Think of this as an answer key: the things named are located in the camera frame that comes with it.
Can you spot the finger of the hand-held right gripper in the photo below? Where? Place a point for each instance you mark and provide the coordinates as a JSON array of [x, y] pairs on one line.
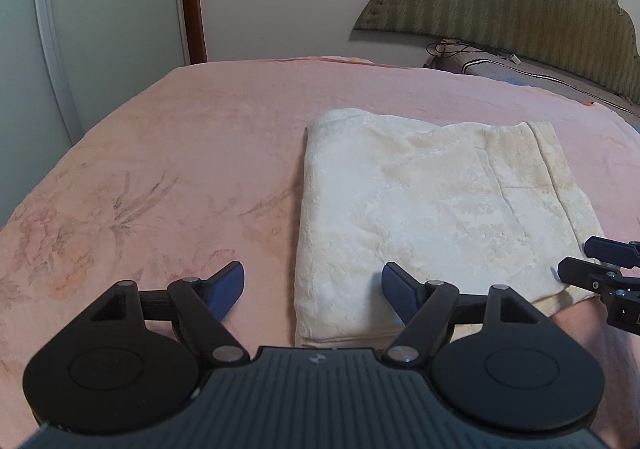
[[577, 271], [607, 248]]

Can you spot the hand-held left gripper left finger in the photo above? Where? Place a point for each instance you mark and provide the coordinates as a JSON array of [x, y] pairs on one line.
[[226, 290]]

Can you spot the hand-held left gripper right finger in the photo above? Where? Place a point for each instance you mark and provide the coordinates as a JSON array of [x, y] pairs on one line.
[[397, 290]]

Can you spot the cream white towel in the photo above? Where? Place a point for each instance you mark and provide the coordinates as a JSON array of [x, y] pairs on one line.
[[425, 209]]

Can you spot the pink floral blanket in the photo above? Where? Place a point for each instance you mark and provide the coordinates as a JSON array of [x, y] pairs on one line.
[[175, 154]]

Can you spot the striped grey pillow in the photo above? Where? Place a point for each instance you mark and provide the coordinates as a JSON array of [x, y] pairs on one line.
[[550, 79]]

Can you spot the white charger plug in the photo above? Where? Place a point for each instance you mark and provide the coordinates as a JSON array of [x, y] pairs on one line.
[[513, 58]]

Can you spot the white wardrobe door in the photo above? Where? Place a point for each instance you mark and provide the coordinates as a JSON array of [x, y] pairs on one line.
[[100, 29]]

